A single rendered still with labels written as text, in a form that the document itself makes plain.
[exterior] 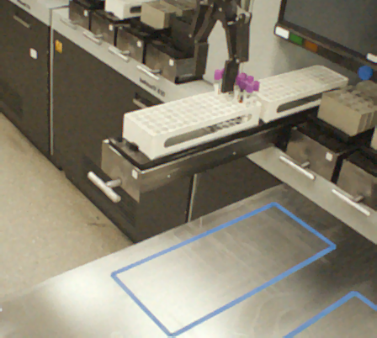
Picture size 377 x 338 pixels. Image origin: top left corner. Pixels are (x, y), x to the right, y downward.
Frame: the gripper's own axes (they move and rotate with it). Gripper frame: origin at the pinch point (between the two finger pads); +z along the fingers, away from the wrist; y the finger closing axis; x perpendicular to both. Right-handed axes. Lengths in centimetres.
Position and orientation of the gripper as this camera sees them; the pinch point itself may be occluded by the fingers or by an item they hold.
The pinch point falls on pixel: (214, 71)
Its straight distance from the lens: 122.2
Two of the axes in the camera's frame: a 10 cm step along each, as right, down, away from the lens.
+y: 6.3, 4.6, -6.3
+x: 7.7, -2.5, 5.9
